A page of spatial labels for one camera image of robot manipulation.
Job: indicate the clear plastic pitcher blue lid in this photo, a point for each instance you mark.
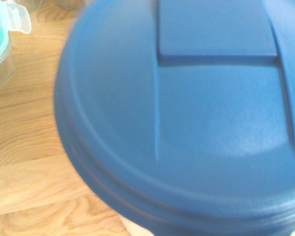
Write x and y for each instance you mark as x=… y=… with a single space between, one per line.
x=186 y=123

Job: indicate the glass container teal clip lid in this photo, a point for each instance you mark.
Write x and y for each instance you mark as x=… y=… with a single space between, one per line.
x=0 y=49

